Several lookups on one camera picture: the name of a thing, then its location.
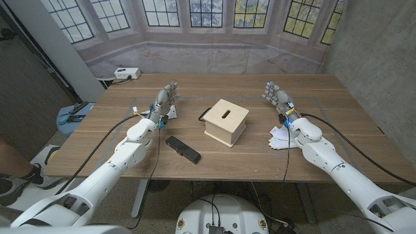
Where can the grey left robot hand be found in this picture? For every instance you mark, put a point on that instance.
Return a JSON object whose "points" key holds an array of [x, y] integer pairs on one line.
{"points": [[164, 100]]}

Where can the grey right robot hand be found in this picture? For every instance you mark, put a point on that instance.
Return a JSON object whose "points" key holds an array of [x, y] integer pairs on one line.
{"points": [[282, 99]]}

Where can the light wooden box with slot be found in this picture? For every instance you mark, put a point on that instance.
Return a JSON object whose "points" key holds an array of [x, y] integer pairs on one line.
{"points": [[226, 126]]}

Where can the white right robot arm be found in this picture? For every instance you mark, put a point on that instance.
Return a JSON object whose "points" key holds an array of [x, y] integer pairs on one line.
{"points": [[341, 172]]}

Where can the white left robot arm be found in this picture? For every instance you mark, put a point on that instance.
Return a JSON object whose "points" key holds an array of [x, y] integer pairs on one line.
{"points": [[107, 172]]}

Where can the black TV remote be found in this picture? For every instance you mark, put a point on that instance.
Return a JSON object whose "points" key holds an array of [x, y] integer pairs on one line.
{"points": [[182, 149]]}

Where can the black remote on stool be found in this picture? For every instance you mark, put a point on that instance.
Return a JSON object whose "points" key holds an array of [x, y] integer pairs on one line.
{"points": [[78, 107]]}

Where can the pen in clear packet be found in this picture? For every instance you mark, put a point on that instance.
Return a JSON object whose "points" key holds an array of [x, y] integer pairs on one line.
{"points": [[172, 112]]}

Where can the white paper napkin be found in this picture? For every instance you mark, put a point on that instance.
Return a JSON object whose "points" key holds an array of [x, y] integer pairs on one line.
{"points": [[279, 139]]}

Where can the white power strip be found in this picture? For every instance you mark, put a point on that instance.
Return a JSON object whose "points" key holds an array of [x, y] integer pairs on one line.
{"points": [[126, 72]]}

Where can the printed window backdrop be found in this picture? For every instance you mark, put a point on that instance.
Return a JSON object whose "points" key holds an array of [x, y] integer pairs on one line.
{"points": [[208, 52]]}

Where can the black floor fan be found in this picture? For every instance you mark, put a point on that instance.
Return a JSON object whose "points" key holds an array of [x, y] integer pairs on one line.
{"points": [[158, 186]]}

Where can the grey table leg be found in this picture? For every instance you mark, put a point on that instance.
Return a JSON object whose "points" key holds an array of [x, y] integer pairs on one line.
{"points": [[305, 201], [139, 198]]}

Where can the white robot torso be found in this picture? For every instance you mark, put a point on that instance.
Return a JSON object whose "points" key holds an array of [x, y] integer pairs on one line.
{"points": [[222, 213]]}

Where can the white floor mat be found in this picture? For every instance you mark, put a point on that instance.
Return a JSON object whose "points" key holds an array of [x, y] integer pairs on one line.
{"points": [[39, 198]]}

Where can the person's leg with sneaker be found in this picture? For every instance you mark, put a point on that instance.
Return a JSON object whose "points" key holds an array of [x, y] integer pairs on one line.
{"points": [[19, 183]]}

